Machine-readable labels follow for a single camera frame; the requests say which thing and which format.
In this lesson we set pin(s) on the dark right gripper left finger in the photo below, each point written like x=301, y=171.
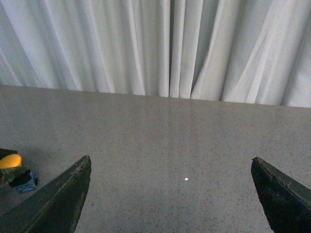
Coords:
x=56, y=207

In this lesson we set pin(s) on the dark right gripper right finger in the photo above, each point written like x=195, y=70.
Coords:
x=286, y=202

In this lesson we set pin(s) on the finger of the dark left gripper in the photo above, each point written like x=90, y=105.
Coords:
x=9, y=174

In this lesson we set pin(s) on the yellow mushroom push button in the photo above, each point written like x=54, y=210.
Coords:
x=24, y=183

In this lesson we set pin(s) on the white pleated curtain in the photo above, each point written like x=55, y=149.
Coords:
x=249, y=51

